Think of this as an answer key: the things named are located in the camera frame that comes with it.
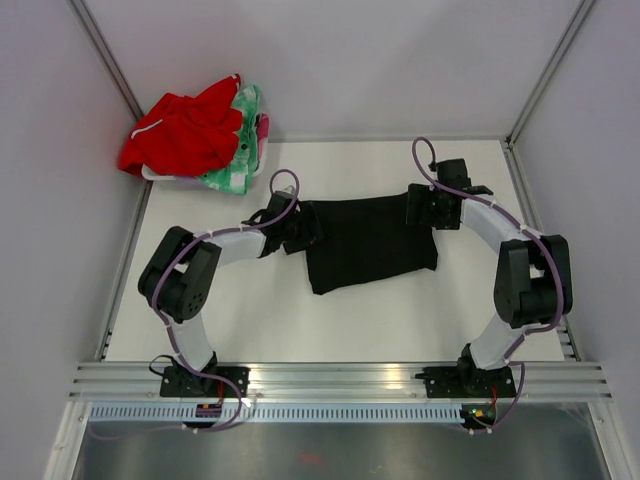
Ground green white patterned garment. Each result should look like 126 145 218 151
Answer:
197 84 270 195

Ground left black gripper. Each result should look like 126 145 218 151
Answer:
280 203 331 256

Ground pink white garment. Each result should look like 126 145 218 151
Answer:
256 113 270 152

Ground black trousers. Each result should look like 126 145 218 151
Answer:
305 193 438 295

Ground white laundry basket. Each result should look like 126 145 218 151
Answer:
141 112 268 195

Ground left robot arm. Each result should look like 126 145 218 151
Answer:
138 191 323 400

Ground aluminium mounting rail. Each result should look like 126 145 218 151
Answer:
68 361 612 403

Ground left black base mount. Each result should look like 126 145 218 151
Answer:
148 353 250 400

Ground white slotted cable duct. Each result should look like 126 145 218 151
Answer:
90 402 462 424

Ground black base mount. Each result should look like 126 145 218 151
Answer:
415 344 516 399
148 353 250 400

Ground red garment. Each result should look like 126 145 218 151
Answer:
118 74 243 177

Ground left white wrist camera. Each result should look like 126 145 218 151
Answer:
279 185 296 196

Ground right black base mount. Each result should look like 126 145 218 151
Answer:
415 344 516 399

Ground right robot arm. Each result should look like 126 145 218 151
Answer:
406 159 573 399

